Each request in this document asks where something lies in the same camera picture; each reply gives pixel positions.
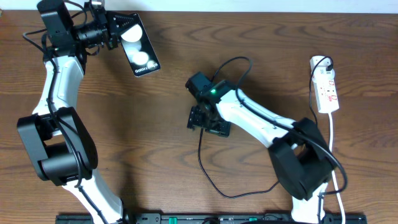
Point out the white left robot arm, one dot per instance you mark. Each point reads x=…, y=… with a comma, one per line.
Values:
x=59, y=146

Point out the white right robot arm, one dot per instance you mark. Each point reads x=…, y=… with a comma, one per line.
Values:
x=299, y=155

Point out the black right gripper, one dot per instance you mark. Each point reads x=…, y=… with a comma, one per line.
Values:
x=195, y=119

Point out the white charger adapter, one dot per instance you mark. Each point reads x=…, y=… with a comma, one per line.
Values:
x=322, y=66

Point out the white power strip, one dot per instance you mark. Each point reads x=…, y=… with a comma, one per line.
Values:
x=326, y=95

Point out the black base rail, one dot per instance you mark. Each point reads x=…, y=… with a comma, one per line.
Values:
x=156, y=218

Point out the black smartphone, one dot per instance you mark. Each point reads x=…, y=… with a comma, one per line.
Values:
x=139, y=50

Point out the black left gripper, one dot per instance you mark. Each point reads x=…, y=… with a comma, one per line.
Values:
x=112, y=20

